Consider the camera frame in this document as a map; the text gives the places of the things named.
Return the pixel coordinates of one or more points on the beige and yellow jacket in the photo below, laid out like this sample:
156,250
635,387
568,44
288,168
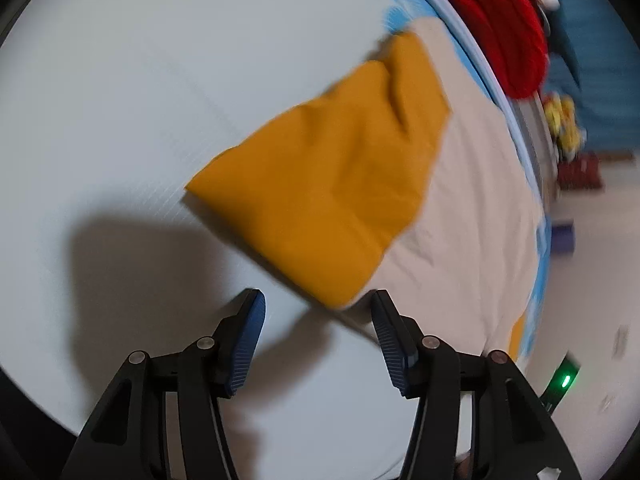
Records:
320,185

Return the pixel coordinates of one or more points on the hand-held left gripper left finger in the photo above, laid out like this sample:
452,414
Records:
247,340

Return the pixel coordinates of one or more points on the teal backdrop panel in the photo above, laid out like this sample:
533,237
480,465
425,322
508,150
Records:
607,60

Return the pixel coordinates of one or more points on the dark red object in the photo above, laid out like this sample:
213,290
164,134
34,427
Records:
580,172

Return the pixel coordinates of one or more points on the purple object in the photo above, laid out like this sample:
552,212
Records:
564,237

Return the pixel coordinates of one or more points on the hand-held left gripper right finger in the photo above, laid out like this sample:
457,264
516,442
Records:
390,340

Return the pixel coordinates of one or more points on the yellow plush toys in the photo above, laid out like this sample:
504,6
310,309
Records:
565,120

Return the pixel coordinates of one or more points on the red folded blanket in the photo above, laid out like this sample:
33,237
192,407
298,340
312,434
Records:
505,25

